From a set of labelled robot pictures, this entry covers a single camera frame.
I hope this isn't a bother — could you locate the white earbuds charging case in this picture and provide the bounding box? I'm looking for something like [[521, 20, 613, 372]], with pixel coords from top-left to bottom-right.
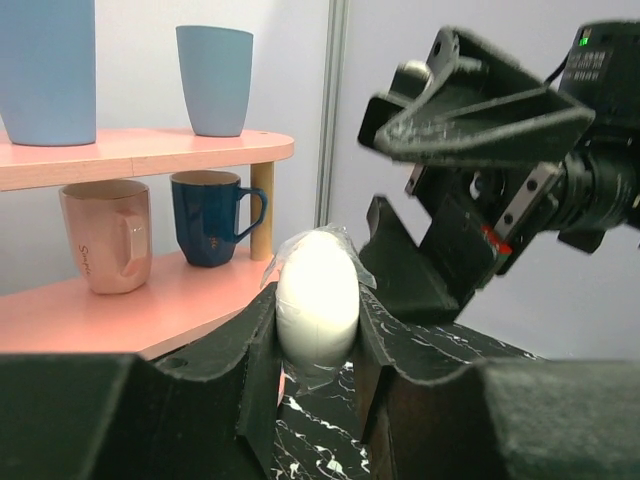
[[261, 223, 377, 394]]

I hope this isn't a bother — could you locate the black marble mat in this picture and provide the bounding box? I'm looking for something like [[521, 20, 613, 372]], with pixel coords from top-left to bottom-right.
[[149, 319, 551, 480]]

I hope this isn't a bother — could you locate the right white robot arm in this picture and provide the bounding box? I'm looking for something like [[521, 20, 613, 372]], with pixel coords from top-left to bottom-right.
[[358, 20, 639, 326]]

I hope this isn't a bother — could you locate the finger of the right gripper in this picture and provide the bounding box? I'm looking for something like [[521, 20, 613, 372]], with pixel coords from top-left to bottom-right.
[[359, 195, 461, 325], [372, 89, 595, 165]]

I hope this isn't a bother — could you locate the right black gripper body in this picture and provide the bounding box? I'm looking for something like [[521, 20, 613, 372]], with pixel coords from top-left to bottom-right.
[[359, 26, 577, 290]]

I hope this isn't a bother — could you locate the navy blue mug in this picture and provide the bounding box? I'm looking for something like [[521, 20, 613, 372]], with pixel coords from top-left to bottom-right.
[[170, 170, 269, 268]]

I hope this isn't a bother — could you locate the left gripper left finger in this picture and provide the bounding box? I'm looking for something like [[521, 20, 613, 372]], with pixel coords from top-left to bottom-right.
[[1, 286, 281, 479]]

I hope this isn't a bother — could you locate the pink three-tier shelf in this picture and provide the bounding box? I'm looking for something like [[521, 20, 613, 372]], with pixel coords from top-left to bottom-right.
[[1, 129, 294, 358]]

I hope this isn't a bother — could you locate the tall blue cup left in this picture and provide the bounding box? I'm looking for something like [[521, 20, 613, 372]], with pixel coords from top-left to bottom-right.
[[1, 0, 96, 147]]

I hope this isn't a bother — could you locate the pink mug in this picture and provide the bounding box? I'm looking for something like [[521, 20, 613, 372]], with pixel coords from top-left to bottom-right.
[[59, 179, 152, 295]]

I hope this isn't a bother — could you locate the blue cup right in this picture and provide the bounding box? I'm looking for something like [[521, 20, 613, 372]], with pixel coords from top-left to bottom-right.
[[176, 25, 254, 137]]

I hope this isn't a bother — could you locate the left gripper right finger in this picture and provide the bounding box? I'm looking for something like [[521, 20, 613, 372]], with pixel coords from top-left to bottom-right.
[[353, 290, 639, 479]]

